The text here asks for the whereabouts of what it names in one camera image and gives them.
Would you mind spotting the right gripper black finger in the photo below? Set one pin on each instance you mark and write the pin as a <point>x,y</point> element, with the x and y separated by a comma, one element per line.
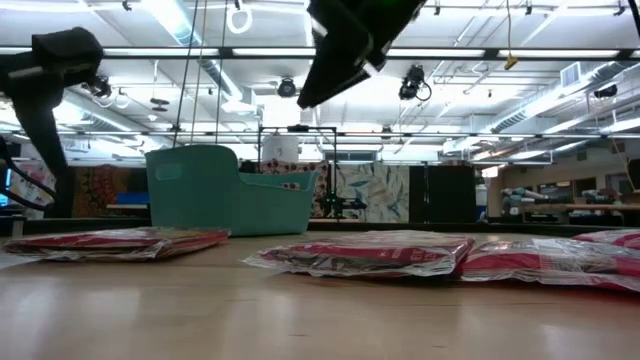
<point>340,70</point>

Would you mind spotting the red popcorn bag clear wrap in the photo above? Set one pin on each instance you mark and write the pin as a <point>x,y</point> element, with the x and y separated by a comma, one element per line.
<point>550,262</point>
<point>115,242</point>
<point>360,252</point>
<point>615,239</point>

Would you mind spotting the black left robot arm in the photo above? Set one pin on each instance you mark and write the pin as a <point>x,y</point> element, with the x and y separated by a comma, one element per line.
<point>40,115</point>

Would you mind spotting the white cylinder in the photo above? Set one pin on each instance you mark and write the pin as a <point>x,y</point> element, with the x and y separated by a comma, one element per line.
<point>280,149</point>

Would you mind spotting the leaf patterned panel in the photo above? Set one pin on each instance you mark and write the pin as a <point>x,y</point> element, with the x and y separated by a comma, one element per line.
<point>380,190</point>

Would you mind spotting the small black tripod device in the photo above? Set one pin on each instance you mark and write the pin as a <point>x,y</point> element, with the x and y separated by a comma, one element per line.
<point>340,204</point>

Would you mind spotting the yellow hanging connector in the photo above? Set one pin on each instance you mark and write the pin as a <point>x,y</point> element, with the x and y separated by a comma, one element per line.
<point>510,62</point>

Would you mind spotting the black cabinet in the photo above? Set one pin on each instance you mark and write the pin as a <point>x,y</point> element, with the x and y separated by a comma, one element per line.
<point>442,195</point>

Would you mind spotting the teal plastic basket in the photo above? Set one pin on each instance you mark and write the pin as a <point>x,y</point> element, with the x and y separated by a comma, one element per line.
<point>200,200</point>

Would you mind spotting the white air vent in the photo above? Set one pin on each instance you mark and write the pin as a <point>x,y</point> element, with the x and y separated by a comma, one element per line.
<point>570,75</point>

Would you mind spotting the black ceiling device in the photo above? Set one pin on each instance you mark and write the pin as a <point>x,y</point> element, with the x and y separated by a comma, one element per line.
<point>605,91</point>

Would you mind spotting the blue board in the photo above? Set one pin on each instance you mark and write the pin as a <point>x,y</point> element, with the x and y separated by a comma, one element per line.
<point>132,198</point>

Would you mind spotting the orange patterned panel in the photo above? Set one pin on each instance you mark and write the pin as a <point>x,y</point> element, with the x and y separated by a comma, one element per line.
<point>100,190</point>

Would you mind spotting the wooden workbench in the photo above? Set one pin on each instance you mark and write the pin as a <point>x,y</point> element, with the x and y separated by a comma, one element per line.
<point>575,206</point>

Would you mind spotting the black hanging camera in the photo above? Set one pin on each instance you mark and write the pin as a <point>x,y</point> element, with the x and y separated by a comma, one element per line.
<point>286,88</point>
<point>102,87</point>
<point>412,82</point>

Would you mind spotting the black metal stand frame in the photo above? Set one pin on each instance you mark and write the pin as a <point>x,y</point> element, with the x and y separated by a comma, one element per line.
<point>300,128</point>

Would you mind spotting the black overhead frame bar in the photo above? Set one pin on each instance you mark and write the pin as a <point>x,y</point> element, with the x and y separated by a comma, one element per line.
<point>490,53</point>

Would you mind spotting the black table edge rail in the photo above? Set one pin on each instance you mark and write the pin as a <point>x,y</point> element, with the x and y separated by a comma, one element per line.
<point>450,228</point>

